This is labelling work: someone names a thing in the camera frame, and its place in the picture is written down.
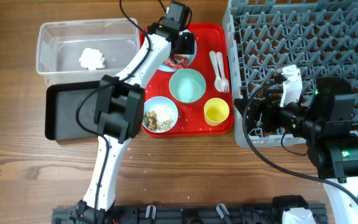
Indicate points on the yellow plastic cup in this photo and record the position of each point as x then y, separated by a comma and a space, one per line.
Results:
216, 110

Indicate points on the grey dishwasher rack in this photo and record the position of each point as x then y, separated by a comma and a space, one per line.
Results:
319, 37

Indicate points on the white plastic spoon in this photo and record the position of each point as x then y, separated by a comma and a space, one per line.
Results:
217, 82

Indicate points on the clear plastic waste bin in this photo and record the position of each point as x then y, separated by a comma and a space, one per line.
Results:
61, 44

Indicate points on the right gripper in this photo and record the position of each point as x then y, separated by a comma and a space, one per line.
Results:
261, 107

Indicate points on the mint green bowl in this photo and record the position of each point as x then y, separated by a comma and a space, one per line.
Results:
187, 85

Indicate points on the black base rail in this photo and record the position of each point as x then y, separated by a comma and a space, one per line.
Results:
258, 213

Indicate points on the food scraps and rice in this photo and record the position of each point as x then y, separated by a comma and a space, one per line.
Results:
159, 119

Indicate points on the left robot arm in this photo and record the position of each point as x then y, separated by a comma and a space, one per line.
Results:
119, 109

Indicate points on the red snack wrapper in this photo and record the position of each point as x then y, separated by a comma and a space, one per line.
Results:
182, 63

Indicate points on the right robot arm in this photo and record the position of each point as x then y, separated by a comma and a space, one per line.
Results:
326, 127

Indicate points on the small white tissue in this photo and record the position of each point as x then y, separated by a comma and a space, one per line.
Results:
92, 59

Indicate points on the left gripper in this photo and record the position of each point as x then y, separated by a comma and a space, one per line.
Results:
189, 43

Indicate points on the large light blue plate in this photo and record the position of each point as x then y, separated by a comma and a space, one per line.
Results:
165, 68

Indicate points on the small light blue bowl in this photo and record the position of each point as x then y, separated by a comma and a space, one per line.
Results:
159, 101

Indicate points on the red serving tray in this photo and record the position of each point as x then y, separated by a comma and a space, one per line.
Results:
209, 37

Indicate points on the black food waste tray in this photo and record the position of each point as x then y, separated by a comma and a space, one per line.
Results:
61, 103

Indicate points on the white plastic fork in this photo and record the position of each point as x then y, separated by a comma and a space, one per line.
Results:
224, 80

